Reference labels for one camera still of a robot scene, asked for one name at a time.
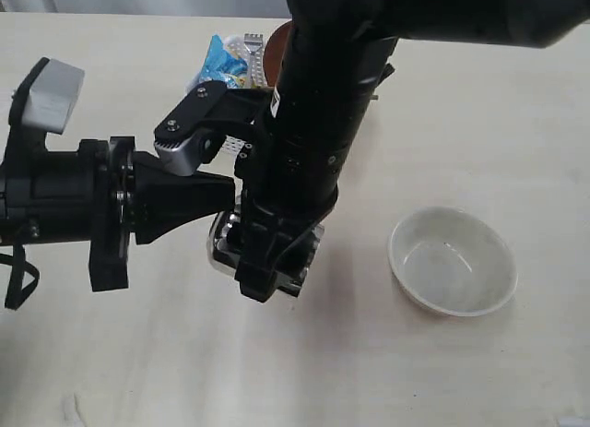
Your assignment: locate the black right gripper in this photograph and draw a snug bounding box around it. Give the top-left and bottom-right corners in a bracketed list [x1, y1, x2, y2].
[234, 188, 338, 302]

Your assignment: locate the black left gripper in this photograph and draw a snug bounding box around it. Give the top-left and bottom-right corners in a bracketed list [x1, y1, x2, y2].
[88, 136, 235, 292]

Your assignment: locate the shiny steel cup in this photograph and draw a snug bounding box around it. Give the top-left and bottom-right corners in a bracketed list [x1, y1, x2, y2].
[206, 207, 325, 302]

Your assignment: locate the white perforated plastic basket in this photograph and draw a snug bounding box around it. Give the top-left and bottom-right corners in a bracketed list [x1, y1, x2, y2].
[183, 33, 269, 154]

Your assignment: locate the white ceramic bowl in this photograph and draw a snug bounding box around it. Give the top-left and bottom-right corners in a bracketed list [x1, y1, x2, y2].
[387, 206, 518, 318]

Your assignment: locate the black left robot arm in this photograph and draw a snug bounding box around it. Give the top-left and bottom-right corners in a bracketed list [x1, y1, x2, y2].
[1, 136, 235, 292]

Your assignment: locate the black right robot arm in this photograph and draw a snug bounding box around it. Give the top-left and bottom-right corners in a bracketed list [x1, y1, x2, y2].
[235, 0, 589, 302]

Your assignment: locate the blue snack packet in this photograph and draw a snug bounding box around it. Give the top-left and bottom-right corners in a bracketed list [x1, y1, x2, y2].
[187, 35, 248, 91]

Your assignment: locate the silver metal fork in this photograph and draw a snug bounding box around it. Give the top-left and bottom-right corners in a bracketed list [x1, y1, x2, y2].
[243, 33, 265, 89]

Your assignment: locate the round brown wooden plate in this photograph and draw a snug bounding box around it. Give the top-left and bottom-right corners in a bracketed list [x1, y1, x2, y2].
[263, 20, 292, 87]

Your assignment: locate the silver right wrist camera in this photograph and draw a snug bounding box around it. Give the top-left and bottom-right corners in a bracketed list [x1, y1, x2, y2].
[154, 127, 226, 177]

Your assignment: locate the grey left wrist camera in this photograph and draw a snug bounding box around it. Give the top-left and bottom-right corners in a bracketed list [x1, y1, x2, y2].
[8, 57, 85, 135]

